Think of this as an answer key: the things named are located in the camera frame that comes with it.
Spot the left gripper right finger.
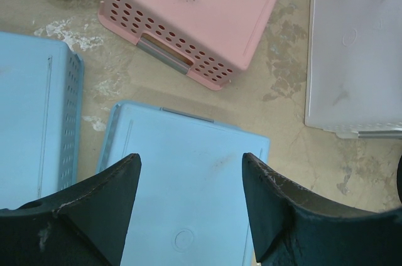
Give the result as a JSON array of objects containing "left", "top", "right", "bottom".
[{"left": 242, "top": 153, "right": 401, "bottom": 265}]

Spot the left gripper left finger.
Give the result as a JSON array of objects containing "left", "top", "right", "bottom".
[{"left": 1, "top": 154, "right": 141, "bottom": 265}]

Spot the blue plastic basket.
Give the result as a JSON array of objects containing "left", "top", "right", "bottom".
[
  {"left": 1, "top": 32, "right": 84, "bottom": 210},
  {"left": 97, "top": 100, "right": 269, "bottom": 265}
]

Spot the large black plastic bin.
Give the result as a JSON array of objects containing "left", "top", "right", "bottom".
[{"left": 396, "top": 157, "right": 402, "bottom": 202}]

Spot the white plastic basket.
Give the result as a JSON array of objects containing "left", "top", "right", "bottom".
[{"left": 305, "top": 0, "right": 401, "bottom": 139}]

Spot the pink plastic basket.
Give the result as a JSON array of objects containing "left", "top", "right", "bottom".
[{"left": 98, "top": 0, "right": 276, "bottom": 90}]

